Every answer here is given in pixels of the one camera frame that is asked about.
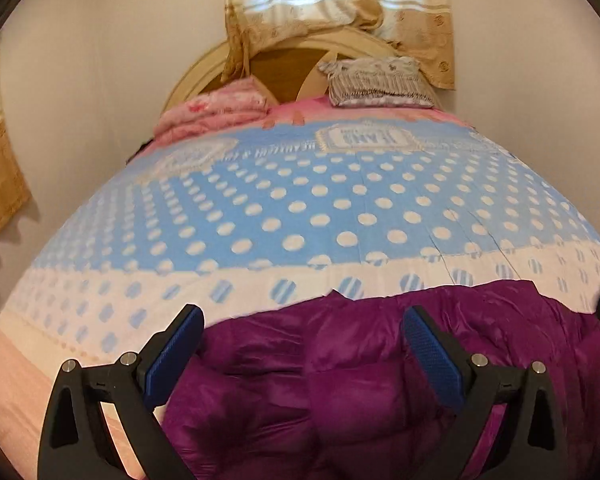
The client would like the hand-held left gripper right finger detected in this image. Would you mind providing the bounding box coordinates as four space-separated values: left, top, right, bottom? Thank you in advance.
402 305 571 480

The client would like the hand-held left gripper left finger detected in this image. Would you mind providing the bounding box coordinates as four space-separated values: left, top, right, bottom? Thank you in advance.
37 304 206 480

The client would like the purple puffer jacket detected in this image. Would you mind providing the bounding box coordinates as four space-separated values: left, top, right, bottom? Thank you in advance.
162 280 600 480

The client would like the polka-dot bedspread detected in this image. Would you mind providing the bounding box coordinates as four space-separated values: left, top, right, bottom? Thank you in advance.
0 97 600 480

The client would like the pink folded quilt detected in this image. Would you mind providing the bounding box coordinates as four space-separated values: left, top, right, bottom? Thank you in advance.
152 78 271 148

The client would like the beige floral curtain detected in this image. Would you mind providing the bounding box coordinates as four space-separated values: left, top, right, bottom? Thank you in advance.
220 0 456 91
0 50 33 251

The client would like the striped grey pillow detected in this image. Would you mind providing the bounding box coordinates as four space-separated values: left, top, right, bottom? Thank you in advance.
319 57 436 109

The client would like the cream wooden headboard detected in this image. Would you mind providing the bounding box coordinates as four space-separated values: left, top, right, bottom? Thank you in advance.
162 27 446 111

